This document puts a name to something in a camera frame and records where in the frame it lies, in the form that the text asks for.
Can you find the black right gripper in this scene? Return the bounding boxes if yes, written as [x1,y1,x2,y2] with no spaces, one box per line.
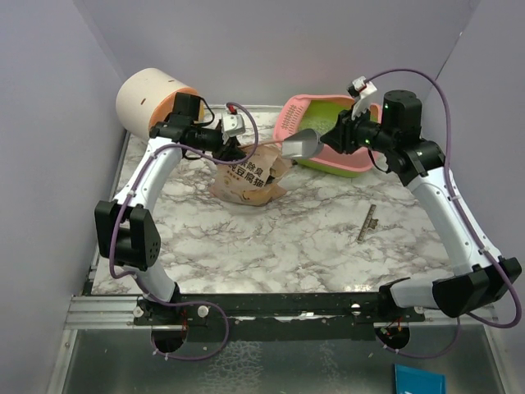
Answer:
[322,103,396,154]

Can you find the metal litter scoop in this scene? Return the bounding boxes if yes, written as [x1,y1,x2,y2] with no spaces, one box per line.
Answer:
[281,128,324,159]

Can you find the cat litter paper bag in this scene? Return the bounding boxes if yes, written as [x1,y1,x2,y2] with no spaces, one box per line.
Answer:
[208,142,292,206]

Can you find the metal ruler bag clip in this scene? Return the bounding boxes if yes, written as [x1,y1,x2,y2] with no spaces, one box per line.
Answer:
[356,204,378,243]

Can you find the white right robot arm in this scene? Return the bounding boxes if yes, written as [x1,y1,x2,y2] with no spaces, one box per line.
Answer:
[321,90,522,321]

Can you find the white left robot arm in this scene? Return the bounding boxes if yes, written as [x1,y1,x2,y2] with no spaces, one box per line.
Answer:
[94,93,249,324]

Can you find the green cat litter granules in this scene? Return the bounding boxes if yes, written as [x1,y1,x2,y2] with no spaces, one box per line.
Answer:
[299,112,338,134]

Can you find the pink green litter box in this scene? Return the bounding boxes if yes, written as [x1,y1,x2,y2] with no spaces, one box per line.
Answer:
[273,94,381,178]

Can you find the cream round cat scratcher drum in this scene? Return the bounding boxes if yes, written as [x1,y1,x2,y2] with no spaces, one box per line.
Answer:
[116,68,200,141]

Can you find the blue card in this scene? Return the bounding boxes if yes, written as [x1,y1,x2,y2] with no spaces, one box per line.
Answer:
[395,364,446,394]

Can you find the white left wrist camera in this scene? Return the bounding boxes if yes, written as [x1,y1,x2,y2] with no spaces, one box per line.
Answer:
[221,103,245,141]

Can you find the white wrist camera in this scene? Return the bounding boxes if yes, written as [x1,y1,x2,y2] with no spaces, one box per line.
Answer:
[221,103,245,141]
[347,76,377,120]

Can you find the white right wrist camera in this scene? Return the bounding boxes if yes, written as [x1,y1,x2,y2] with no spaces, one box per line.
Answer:
[347,76,377,120]

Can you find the aluminium extrusion frame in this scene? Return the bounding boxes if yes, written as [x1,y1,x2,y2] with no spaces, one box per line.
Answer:
[65,295,499,330]

